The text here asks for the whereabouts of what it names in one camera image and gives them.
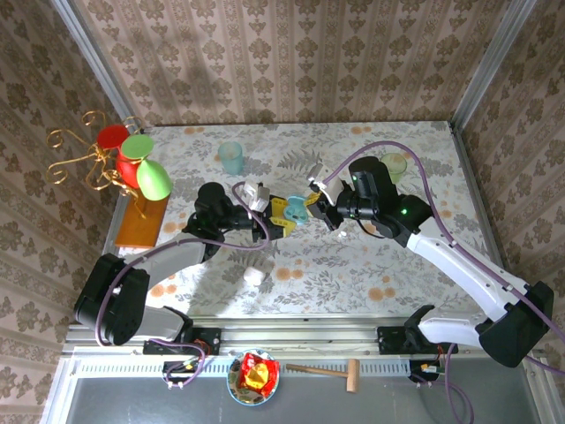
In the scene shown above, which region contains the aluminium corner post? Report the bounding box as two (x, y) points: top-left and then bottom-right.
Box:
(50, 0), (138, 129)
(452, 0), (538, 129)

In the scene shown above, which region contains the gold wire glass rack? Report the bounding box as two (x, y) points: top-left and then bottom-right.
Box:
(46, 110), (149, 220)

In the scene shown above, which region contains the grey metal shelf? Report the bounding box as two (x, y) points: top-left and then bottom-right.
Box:
(41, 357), (565, 424)

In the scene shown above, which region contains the white slotted cable duct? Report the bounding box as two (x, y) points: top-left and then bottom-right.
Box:
(70, 352), (447, 377)

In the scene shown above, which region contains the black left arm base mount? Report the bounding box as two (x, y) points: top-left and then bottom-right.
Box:
(141, 327), (222, 357)

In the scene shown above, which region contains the red plastic goblet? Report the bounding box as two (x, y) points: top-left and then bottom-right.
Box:
(96, 125), (142, 190)

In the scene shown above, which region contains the black cable connector block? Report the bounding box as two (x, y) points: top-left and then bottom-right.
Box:
(162, 358), (208, 390)
(408, 360), (442, 384)

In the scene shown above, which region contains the aluminium front frame rail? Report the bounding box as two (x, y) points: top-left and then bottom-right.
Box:
(61, 314), (544, 358)

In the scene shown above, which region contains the light blue plastic cup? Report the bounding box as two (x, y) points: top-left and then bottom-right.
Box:
(217, 140), (245, 177)

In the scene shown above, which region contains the light green plastic cup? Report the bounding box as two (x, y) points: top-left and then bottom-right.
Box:
(380, 152), (408, 186)

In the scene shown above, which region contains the wooden rack base board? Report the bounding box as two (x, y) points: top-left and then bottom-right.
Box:
(114, 193), (171, 248)

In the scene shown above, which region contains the green plastic goblet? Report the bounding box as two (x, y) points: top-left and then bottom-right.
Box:
(121, 134), (173, 202)

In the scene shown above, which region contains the small wooden mallet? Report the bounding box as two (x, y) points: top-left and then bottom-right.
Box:
(285, 358), (361, 394)

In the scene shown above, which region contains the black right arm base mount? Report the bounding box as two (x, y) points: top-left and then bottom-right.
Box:
(377, 325), (459, 355)

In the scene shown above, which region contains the red yellow snack packet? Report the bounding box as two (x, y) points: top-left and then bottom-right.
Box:
(237, 352), (280, 398)

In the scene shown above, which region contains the small white object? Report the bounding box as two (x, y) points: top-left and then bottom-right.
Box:
(243, 265), (267, 287)

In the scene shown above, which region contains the patterned bowl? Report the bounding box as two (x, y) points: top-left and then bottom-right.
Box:
(226, 348), (280, 405)

